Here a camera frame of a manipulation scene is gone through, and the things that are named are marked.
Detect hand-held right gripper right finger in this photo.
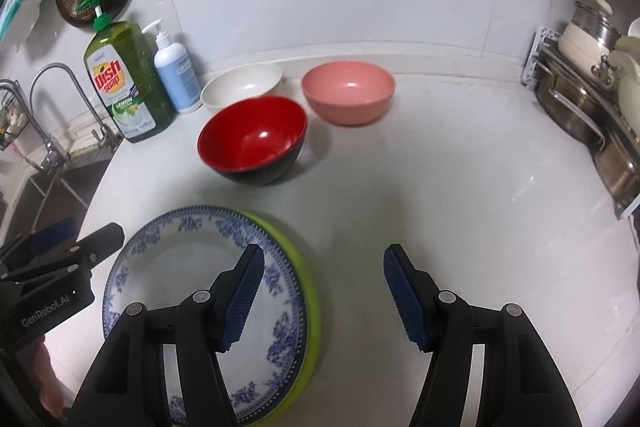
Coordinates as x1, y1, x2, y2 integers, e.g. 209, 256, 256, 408
383, 243, 583, 427

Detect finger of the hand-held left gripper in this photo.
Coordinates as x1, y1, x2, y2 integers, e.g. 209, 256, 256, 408
0, 218, 78, 272
67, 223, 126, 267

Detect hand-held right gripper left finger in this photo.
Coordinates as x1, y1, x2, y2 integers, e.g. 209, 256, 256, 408
65, 243, 266, 427

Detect green plate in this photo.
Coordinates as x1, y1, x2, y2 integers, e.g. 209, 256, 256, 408
235, 208, 322, 423

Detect blue patterned white plate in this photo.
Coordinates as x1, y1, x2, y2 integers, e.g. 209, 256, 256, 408
102, 205, 306, 425

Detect red and black bowl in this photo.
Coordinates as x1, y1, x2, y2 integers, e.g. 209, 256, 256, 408
197, 96, 308, 186

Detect white bowl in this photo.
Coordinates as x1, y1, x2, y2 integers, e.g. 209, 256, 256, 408
201, 63, 284, 112

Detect pink bowl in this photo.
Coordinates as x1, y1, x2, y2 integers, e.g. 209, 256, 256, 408
301, 61, 396, 126

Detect person's left hand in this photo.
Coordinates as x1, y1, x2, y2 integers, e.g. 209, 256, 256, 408
32, 338, 67, 418

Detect stainless steel double sink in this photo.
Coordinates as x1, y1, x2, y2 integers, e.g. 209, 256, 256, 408
0, 147, 113, 258

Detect tall chrome kitchen faucet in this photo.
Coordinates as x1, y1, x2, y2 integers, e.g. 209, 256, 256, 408
0, 79, 71, 188

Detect thin chrome gooseneck faucet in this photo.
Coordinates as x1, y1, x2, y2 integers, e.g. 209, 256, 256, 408
29, 63, 123, 152

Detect green dish soap bottle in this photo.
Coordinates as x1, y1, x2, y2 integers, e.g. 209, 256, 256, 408
83, 0, 176, 144

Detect white pump bottle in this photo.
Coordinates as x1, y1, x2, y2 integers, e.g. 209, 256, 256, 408
141, 18, 203, 114

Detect small stainless steel pot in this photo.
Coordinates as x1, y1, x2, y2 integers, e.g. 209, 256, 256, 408
592, 132, 640, 202

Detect large stainless steel pot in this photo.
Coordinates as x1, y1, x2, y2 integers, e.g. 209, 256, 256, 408
536, 62, 608, 142

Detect metal pot rack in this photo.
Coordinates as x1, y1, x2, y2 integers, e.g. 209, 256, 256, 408
522, 26, 640, 220

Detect cream ceramic pot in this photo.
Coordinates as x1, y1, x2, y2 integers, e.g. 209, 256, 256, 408
607, 18, 640, 118

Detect white pot with glass lid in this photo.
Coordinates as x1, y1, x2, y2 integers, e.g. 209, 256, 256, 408
557, 0, 623, 88

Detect black wire basket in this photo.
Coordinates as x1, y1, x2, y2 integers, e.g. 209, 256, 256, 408
0, 82, 31, 152

